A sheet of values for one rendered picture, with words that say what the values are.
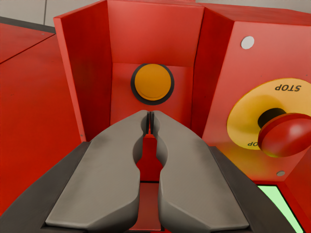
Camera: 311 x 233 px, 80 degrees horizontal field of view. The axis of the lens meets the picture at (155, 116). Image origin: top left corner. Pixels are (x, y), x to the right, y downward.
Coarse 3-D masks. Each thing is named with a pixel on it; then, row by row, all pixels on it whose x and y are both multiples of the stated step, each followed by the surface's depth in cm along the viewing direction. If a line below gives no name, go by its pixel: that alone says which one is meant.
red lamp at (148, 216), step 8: (144, 184) 19; (152, 184) 19; (144, 192) 18; (152, 192) 18; (144, 200) 18; (152, 200) 18; (144, 208) 17; (152, 208) 17; (144, 216) 16; (152, 216) 16; (136, 224) 16; (144, 224) 16; (152, 224) 16; (160, 224) 16
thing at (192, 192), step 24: (168, 120) 11; (168, 144) 9; (192, 144) 9; (168, 168) 8; (192, 168) 8; (216, 168) 8; (168, 192) 7; (192, 192) 7; (216, 192) 7; (168, 216) 7; (192, 216) 6; (216, 216) 6; (240, 216) 6
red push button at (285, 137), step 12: (276, 108) 15; (264, 120) 15; (276, 120) 13; (288, 120) 12; (300, 120) 12; (264, 132) 13; (276, 132) 13; (288, 132) 13; (300, 132) 13; (264, 144) 14; (276, 144) 13; (288, 144) 13; (300, 144) 13; (276, 156) 14
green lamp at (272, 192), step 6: (258, 186) 20; (264, 186) 20; (270, 186) 20; (264, 192) 19; (270, 192) 19; (276, 192) 19; (270, 198) 19; (276, 198) 19; (282, 198) 19; (276, 204) 18; (282, 204) 18; (282, 210) 18; (288, 210) 18; (288, 216) 17; (294, 222) 17; (294, 228) 16; (300, 228) 16
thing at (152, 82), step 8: (152, 64) 20; (144, 72) 19; (152, 72) 19; (160, 72) 19; (136, 80) 19; (144, 80) 19; (152, 80) 19; (160, 80) 19; (168, 80) 19; (136, 88) 19; (144, 88) 19; (152, 88) 19; (160, 88) 19; (168, 88) 20; (144, 96) 20; (152, 96) 19; (160, 96) 20
